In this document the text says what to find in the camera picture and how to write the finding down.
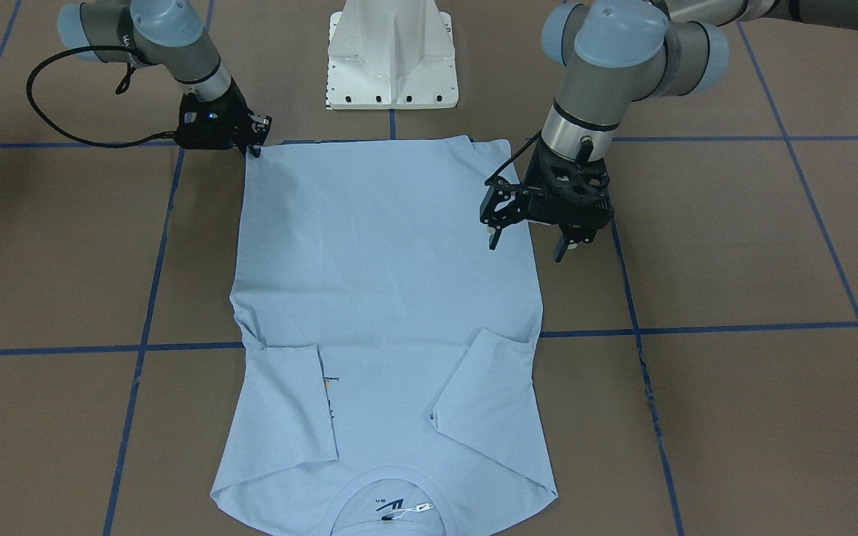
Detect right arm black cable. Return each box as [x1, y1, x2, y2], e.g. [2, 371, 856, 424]
[25, 46, 180, 149]

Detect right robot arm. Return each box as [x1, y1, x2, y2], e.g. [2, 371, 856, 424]
[57, 1, 272, 157]

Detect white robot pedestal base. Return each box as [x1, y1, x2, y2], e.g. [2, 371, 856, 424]
[325, 1, 460, 111]

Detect light blue t-shirt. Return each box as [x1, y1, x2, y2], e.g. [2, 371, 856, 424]
[210, 136, 558, 535]

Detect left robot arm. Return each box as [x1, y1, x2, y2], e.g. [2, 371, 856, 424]
[480, 1, 858, 261]

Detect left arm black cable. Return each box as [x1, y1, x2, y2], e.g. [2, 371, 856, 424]
[485, 131, 543, 187]

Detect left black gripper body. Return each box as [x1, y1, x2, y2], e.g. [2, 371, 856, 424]
[483, 137, 614, 230]

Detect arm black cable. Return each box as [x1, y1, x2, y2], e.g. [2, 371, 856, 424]
[25, 46, 180, 149]
[485, 131, 543, 187]

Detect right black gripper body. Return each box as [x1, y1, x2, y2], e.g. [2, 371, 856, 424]
[174, 80, 273, 150]

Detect blue tape grid lines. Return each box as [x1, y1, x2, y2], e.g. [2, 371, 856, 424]
[0, 1, 858, 535]

